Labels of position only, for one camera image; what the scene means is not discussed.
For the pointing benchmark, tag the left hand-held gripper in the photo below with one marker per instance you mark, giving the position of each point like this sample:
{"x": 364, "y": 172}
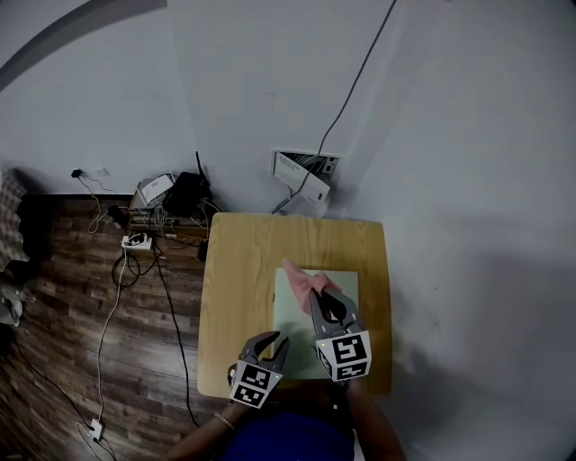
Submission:
{"x": 254, "y": 385}

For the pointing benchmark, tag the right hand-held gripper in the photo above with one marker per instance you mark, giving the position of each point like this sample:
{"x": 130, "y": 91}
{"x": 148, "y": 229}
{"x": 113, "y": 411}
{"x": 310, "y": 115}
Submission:
{"x": 344, "y": 355}

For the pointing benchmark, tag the light green board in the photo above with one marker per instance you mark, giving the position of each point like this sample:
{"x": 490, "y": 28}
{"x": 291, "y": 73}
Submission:
{"x": 292, "y": 324}

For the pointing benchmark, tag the pink cloth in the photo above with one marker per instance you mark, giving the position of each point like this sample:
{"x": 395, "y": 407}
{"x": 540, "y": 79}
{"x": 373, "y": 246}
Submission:
{"x": 306, "y": 283}

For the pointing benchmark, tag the person's left forearm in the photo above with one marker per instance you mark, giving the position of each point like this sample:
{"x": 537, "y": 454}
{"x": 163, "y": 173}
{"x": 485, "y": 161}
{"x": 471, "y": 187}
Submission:
{"x": 207, "y": 439}

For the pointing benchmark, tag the person's right forearm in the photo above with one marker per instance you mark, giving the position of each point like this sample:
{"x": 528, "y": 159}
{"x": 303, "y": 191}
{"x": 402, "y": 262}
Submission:
{"x": 373, "y": 423}

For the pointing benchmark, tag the checkered cloth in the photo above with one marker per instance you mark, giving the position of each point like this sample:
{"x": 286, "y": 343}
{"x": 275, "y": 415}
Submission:
{"x": 11, "y": 225}

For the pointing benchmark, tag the person's blue shirt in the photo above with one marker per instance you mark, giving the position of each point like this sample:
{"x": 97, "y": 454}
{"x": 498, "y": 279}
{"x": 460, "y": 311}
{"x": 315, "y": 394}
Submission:
{"x": 288, "y": 439}

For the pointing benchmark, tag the white power strip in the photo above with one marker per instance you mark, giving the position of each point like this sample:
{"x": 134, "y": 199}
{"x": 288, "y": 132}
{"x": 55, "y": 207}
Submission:
{"x": 137, "y": 242}

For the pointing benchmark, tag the black router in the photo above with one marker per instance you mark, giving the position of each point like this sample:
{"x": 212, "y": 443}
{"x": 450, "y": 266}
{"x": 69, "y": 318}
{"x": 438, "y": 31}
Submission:
{"x": 185, "y": 196}

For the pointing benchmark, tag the wooden crate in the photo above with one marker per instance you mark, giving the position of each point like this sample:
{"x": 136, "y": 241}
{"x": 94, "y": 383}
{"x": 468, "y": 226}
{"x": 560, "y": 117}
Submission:
{"x": 148, "y": 220}

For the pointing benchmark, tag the small white adapter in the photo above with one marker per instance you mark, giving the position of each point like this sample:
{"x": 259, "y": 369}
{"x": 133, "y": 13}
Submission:
{"x": 96, "y": 428}

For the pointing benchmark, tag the white router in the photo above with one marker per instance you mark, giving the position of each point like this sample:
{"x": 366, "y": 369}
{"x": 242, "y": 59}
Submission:
{"x": 155, "y": 189}

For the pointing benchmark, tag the white wall box cover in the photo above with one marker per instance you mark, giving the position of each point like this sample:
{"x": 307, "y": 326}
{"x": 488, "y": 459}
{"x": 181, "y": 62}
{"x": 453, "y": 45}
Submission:
{"x": 306, "y": 187}

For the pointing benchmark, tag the white wall socket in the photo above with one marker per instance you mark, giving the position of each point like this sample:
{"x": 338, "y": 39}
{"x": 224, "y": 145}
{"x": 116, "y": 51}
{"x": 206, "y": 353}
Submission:
{"x": 103, "y": 172}

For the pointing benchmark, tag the black wall plug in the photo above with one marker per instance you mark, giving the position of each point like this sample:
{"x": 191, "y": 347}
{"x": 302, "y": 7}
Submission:
{"x": 76, "y": 173}

